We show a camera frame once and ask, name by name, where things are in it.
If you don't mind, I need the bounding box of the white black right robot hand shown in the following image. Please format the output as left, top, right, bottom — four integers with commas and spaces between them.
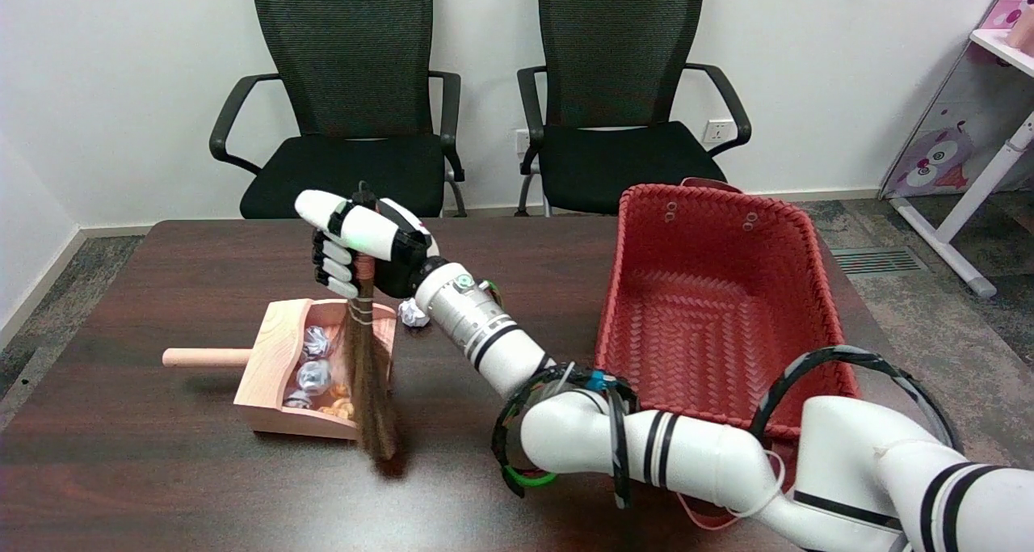
293, 182, 441, 301

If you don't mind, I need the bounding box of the brown straw hand broom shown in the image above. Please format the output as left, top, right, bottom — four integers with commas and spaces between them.
343, 182, 401, 464

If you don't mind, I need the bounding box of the wooden dustpan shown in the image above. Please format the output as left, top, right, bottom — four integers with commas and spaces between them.
162, 297, 398, 441

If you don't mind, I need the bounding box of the black mesh office chair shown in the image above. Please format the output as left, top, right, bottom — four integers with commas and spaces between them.
208, 0, 468, 220
515, 0, 752, 217

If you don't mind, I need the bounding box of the red woven basket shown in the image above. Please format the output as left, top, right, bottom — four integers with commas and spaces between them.
594, 179, 861, 530

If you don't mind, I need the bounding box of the grey floor vent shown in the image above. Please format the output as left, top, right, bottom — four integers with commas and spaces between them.
830, 247, 928, 274

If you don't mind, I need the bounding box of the pink owl print shelf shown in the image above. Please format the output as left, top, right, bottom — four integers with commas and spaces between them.
879, 0, 1034, 199

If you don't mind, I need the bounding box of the white metal stand leg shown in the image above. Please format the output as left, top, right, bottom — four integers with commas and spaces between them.
891, 114, 1034, 298

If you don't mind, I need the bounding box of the pink cup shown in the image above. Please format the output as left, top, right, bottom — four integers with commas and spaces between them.
1006, 6, 1034, 52

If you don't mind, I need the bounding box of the black green wire bundle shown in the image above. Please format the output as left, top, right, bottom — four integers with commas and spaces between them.
491, 362, 643, 511

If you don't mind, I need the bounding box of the black robot cable conduit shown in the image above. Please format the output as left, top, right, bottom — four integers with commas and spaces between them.
747, 346, 962, 456

